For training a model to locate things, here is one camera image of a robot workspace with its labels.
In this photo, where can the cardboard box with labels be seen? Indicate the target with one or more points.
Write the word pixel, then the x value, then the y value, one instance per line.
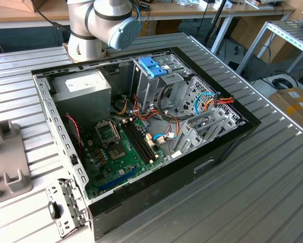
pixel 285 106

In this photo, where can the silver drive cage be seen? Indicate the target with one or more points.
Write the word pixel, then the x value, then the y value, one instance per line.
pixel 143 88

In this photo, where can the black tripod pole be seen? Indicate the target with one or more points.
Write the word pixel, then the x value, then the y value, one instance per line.
pixel 220 8

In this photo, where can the wooden desk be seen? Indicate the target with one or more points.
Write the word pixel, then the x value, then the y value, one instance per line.
pixel 12 15

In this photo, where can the small brown cardboard box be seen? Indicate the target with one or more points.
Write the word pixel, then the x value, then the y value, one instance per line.
pixel 29 5

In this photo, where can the blue plastic drive latch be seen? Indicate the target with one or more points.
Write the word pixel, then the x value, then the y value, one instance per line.
pixel 151 65

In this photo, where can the large brown cardboard box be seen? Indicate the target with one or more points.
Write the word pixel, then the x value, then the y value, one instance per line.
pixel 244 30

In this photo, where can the grey parts rack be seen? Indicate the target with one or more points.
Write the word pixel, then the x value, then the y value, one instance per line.
pixel 8 157

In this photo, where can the white board power connector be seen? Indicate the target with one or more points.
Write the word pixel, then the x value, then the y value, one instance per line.
pixel 150 141

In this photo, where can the black RAM slot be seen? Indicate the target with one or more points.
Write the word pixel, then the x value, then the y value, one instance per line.
pixel 142 140
pixel 136 144

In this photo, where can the silver power supply unit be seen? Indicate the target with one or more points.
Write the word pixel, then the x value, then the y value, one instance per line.
pixel 85 101

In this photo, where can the metal slat shelf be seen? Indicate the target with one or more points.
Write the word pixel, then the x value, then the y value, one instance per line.
pixel 290 34

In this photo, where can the black case fan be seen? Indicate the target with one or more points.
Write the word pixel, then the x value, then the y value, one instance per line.
pixel 72 141

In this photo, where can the silver hinged card retainer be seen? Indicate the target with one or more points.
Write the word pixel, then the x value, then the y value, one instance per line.
pixel 72 200

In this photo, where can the green motherboard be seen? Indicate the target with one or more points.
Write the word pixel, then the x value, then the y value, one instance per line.
pixel 131 164

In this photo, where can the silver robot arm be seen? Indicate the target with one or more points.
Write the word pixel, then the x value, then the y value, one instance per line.
pixel 85 25

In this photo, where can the black PC case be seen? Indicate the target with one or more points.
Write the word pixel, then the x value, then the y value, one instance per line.
pixel 166 187

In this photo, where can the blue expansion slot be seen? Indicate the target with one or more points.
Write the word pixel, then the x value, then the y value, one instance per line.
pixel 118 180

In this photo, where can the silver disk bay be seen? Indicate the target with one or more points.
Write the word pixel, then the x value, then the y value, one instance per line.
pixel 190 132

